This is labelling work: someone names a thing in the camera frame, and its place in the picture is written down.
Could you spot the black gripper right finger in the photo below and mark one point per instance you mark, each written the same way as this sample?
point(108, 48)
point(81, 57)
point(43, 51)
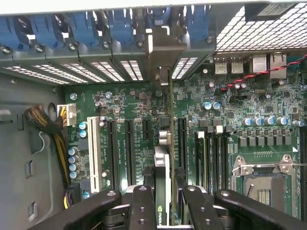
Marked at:
point(199, 210)

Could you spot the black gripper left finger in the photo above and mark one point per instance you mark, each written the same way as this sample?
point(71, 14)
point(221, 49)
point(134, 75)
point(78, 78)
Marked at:
point(141, 210)

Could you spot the long black expansion slot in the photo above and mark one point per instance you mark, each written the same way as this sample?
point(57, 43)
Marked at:
point(130, 153)
point(182, 143)
point(112, 153)

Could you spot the CPU socket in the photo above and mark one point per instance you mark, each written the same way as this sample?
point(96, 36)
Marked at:
point(266, 189)

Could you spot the white expansion slot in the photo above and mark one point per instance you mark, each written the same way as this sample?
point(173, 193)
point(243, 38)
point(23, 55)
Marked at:
point(93, 153)

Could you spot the short black expansion slot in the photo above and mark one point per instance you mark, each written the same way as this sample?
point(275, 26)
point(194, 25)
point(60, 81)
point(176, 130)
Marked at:
point(148, 130)

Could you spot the green motherboard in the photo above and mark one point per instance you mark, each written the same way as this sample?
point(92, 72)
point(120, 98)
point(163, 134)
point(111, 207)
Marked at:
point(239, 100)

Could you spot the white power connector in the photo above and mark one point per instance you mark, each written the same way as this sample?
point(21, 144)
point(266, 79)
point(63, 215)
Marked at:
point(70, 115)

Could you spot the open black PC case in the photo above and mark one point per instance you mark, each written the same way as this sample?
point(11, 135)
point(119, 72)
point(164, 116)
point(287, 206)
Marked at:
point(28, 143)

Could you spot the blue card retention clip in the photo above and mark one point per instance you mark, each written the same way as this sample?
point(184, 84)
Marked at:
point(12, 31)
point(121, 26)
point(197, 21)
point(84, 28)
point(45, 31)

